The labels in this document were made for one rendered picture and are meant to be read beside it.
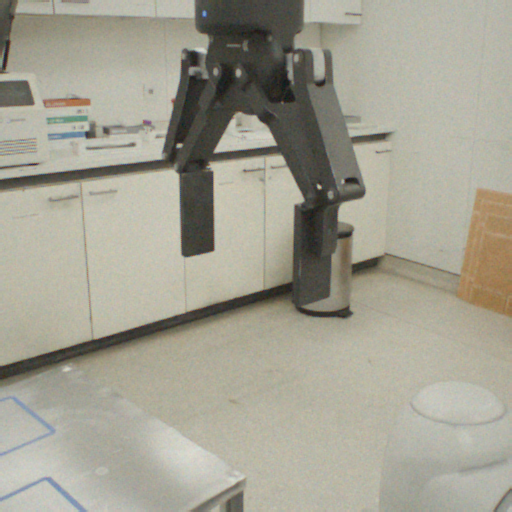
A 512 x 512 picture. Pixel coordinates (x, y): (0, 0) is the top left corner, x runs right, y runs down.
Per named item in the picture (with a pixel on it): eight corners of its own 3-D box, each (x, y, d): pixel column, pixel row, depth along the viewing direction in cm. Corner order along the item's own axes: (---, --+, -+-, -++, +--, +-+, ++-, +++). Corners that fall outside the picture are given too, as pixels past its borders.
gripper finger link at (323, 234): (327, 175, 42) (361, 182, 40) (324, 249, 44) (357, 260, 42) (310, 178, 41) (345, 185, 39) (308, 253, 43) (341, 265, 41)
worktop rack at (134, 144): (79, 157, 284) (78, 143, 282) (72, 154, 292) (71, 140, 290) (142, 151, 298) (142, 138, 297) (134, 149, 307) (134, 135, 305)
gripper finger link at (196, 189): (183, 174, 52) (178, 173, 52) (185, 258, 54) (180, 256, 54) (214, 170, 53) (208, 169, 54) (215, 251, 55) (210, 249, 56)
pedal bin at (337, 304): (328, 325, 331) (331, 238, 318) (278, 304, 359) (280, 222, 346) (368, 311, 350) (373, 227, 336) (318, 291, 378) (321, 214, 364)
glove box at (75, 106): (44, 117, 300) (42, 95, 297) (35, 115, 309) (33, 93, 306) (93, 114, 314) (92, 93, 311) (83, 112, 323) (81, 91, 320)
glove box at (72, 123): (42, 134, 301) (40, 118, 298) (32, 131, 310) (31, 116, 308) (89, 130, 314) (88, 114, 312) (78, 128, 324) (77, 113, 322)
